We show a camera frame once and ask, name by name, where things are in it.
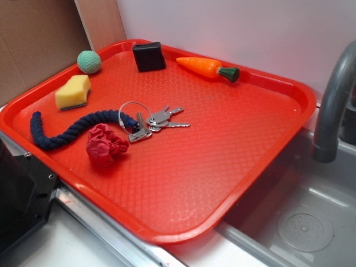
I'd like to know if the orange toy carrot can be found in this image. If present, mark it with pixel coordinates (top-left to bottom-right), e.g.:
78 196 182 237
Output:
176 57 240 83

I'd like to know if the green crocheted ball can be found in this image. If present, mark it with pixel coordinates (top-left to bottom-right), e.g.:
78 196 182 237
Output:
77 51 102 74

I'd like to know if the black box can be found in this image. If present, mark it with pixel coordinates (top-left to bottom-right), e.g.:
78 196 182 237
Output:
132 42 166 72

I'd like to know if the silver key bunch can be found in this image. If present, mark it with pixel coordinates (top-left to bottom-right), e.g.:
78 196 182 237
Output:
118 101 191 144

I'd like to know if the crumpled red cloth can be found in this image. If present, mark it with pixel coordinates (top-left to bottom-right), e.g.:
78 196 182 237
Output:
86 123 129 167

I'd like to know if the brown cardboard panel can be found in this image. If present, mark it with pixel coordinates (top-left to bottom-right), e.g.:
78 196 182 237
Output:
1 1 126 106

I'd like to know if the yellow sponge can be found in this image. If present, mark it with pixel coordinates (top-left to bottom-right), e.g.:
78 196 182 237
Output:
55 75 91 110

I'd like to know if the dark blue rope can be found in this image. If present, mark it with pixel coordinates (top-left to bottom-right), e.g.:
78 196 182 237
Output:
29 109 139 151

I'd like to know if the grey sink basin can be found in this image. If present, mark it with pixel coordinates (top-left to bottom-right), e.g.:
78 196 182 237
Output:
218 130 355 266

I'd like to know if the grey faucet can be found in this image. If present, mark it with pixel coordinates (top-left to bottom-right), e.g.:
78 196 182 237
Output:
311 41 355 163

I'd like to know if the red plastic tray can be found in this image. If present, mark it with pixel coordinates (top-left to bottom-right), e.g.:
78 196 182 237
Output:
1 40 316 244

